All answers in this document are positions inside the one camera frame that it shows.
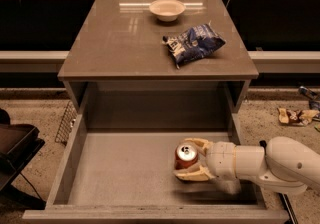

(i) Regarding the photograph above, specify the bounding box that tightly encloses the blue chip bag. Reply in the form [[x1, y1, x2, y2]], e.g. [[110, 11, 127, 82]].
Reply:
[[162, 24, 226, 68]]

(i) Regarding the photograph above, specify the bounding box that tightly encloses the wire mesh basket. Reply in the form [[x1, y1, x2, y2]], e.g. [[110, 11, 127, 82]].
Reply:
[[55, 101, 77, 146]]

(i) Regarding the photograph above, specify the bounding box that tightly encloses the open grey top drawer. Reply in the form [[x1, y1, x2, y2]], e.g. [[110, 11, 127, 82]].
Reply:
[[23, 82, 288, 224]]

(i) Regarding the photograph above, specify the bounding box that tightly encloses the brown snack wrapper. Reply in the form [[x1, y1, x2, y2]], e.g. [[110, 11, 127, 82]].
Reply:
[[278, 108, 319, 126]]

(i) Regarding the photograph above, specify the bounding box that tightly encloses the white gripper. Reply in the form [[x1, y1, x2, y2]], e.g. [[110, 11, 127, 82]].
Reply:
[[174, 138, 236, 182]]

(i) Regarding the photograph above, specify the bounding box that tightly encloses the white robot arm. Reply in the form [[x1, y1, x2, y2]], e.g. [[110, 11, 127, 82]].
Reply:
[[174, 137, 320, 194]]

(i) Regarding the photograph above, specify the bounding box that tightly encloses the white bowl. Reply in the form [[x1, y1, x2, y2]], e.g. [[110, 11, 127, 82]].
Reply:
[[149, 0, 186, 22]]

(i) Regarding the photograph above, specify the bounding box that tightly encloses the black tray stand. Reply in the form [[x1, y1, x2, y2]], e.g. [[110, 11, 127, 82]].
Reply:
[[0, 109, 46, 210]]

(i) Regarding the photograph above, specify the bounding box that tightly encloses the grey cabinet counter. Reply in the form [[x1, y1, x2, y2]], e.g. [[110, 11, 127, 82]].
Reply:
[[58, 0, 258, 105]]

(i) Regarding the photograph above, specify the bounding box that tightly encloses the red coke can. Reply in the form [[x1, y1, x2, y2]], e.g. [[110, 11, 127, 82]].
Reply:
[[175, 143, 198, 170]]

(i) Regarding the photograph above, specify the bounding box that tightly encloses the blue snack wrapper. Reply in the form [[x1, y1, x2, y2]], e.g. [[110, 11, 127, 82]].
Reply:
[[298, 86, 320, 111]]

